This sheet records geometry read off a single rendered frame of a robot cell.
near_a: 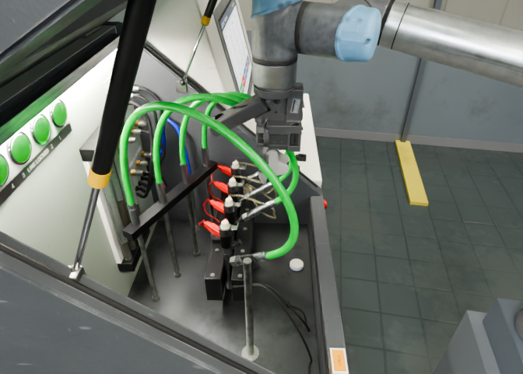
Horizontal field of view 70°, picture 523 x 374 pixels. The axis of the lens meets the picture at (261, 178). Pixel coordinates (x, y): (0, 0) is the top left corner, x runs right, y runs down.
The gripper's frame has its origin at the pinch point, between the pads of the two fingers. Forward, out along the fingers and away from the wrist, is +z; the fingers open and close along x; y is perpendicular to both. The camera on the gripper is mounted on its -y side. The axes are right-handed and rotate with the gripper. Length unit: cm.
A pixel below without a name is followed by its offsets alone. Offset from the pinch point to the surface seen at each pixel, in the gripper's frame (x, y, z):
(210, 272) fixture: -4.1, -11.7, 24.8
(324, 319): -13.5, 14.3, 27.8
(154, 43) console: 34.0, -28.7, -16.7
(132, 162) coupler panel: 20.6, -35.6, 11.0
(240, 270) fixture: -3.1, -4.9, 24.8
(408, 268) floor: 85, 81, 123
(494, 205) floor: 145, 157, 123
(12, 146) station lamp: -16.6, -35.4, -16.4
